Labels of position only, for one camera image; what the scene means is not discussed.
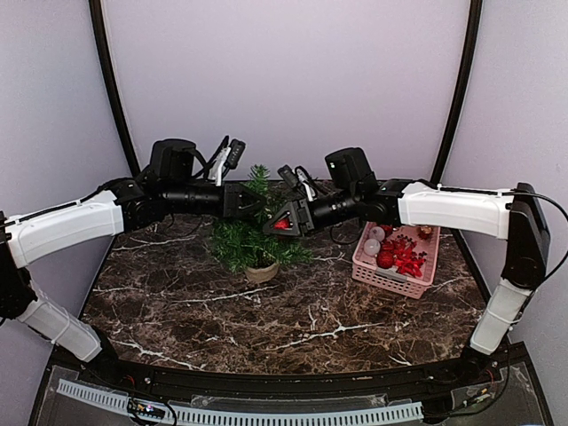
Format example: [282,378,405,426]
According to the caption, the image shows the white perforated cable duct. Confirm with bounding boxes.
[55,379,425,426]

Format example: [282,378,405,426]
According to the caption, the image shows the left black frame pole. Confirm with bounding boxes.
[88,0,141,176]

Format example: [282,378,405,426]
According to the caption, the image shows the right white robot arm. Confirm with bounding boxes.
[263,147,550,385]

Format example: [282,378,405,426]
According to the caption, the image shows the pink plastic basket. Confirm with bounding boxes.
[351,222,441,299]

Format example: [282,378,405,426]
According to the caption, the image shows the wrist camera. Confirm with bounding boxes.
[277,164,318,201]
[206,136,246,186]

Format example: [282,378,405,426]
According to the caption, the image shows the black frame pole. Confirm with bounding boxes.
[430,0,484,184]
[88,0,141,176]

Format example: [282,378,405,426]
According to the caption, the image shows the right black frame pole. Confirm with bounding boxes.
[430,0,484,184]

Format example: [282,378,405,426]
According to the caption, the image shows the white ball ornament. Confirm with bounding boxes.
[368,226,386,242]
[363,238,382,256]

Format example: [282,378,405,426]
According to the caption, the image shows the small green christmas tree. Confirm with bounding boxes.
[210,164,312,284]

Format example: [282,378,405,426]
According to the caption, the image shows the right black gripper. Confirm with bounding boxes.
[264,186,360,236]

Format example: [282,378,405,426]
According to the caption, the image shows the red ball ornament cluster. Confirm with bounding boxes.
[375,225,434,279]

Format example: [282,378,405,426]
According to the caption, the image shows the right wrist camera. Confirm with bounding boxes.
[277,164,318,201]

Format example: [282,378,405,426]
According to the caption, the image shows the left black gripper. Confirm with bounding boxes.
[163,180,267,220]

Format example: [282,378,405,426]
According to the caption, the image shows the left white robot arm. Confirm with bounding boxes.
[1,137,265,387]

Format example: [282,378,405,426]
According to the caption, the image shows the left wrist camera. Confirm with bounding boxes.
[206,136,246,186]

